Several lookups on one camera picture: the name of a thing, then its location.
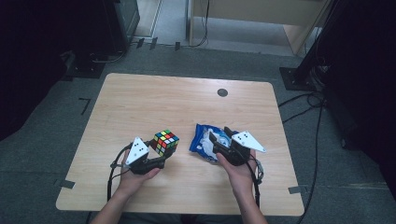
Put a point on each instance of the light wooden cabinet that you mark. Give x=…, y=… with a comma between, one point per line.
x=249, y=12

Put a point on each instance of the person's dark trousers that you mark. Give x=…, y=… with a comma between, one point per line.
x=155, y=219

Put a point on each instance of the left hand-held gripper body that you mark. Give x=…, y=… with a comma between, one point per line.
x=137, y=152

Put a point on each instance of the person's right hand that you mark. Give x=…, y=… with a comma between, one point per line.
x=243, y=177

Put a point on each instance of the dark round table grommet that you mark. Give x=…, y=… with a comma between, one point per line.
x=222, y=92

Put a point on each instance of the person's left hand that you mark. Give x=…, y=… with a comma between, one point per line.
x=132, y=183

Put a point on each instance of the blue wet wipes pack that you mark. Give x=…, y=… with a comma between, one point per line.
x=196, y=140

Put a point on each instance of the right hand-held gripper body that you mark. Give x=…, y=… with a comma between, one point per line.
x=247, y=141

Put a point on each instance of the black cabinet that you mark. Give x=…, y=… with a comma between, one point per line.
x=123, y=21

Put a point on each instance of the black flat stand base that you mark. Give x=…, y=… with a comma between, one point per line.
x=84, y=70

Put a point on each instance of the black metal stand post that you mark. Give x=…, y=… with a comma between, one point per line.
x=317, y=43

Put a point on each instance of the dark curtain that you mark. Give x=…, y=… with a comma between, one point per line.
x=367, y=93
x=31, y=62

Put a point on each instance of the grey tape strip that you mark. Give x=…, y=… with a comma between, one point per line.
x=65, y=184
x=297, y=189

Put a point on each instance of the small black tape strip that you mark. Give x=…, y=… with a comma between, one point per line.
x=177, y=46
x=140, y=43
x=153, y=43

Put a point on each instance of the black square stand base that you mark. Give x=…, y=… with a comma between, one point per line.
x=291, y=79

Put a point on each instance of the multicoloured puzzle cube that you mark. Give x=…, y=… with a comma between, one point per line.
x=165, y=142

